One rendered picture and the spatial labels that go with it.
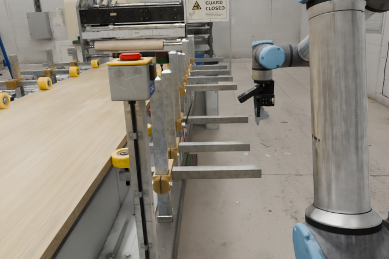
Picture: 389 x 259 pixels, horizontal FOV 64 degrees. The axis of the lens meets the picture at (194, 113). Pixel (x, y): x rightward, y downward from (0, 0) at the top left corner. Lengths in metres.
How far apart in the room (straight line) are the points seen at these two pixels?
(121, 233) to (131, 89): 0.66
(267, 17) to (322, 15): 9.32
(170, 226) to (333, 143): 0.54
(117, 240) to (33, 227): 0.42
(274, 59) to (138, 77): 0.76
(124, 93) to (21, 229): 0.35
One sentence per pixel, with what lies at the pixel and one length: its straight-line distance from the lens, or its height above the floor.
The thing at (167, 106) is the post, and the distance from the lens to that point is 1.11.
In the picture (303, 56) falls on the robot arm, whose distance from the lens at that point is 1.23.
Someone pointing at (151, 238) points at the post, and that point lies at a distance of 0.71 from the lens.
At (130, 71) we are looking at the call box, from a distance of 0.55.
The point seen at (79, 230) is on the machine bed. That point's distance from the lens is 0.90.
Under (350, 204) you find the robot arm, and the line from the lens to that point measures 0.71.
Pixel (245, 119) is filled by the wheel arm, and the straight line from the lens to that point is 1.43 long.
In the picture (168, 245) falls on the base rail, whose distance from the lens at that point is 0.92.
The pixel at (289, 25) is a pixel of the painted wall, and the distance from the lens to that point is 10.13.
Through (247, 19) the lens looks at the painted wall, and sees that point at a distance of 9.95.
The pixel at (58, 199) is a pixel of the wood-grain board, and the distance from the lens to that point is 0.81.
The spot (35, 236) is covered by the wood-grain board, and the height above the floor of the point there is 0.90.
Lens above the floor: 1.28
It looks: 16 degrees down
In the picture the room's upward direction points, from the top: 2 degrees counter-clockwise
